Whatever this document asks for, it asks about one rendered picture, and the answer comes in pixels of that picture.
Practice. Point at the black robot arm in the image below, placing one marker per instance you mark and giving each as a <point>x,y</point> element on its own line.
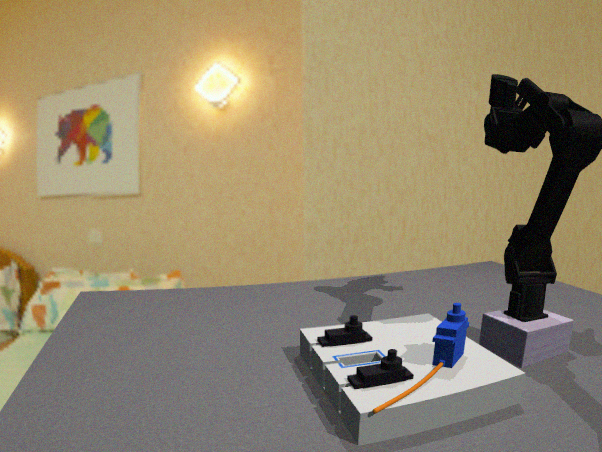
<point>576,140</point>

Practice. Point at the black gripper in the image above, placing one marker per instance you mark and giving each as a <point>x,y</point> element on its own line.
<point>527,90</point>

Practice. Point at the blue micro servo with orange cable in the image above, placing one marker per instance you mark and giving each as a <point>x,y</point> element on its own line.
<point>449,347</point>

